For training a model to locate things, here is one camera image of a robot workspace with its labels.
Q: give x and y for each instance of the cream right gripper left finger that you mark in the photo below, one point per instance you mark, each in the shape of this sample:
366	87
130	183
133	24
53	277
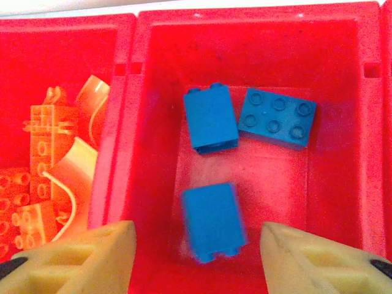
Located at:
76	263

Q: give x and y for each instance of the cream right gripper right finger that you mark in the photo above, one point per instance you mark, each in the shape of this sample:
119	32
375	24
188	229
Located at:
306	263

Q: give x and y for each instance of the orange lego brick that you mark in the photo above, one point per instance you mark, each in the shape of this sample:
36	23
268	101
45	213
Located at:
33	220
41	159
12	186

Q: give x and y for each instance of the blue lego brick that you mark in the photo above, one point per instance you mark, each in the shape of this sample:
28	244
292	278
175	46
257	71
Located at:
214	220
275	119
211	122

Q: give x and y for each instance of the orange lego arch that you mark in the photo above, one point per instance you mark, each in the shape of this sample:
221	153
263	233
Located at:
79	159
95	92

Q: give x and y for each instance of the orange lego clip piece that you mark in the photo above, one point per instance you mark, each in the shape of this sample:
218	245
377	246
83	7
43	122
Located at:
49	122

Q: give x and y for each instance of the red plastic bin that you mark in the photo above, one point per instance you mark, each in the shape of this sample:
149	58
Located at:
61	46
388	122
330	92

